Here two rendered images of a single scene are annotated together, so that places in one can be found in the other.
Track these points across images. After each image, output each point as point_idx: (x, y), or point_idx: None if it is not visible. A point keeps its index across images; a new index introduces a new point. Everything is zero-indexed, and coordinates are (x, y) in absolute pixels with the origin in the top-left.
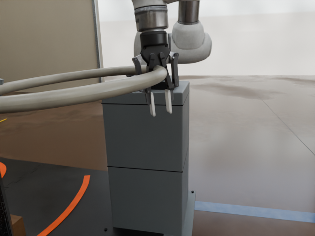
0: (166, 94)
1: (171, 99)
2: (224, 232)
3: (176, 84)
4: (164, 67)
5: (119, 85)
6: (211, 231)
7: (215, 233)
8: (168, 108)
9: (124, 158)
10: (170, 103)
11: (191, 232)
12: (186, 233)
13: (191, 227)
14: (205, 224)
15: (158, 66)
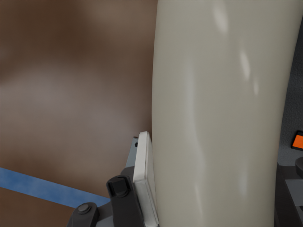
0: (154, 194)
1: (133, 167)
2: (84, 153)
3: (90, 210)
4: (179, 109)
5: None
6: (101, 158)
7: (96, 154)
8: (151, 148)
9: None
10: (141, 147)
11: (128, 158)
12: (135, 157)
13: (126, 165)
14: (107, 170)
15: (237, 225)
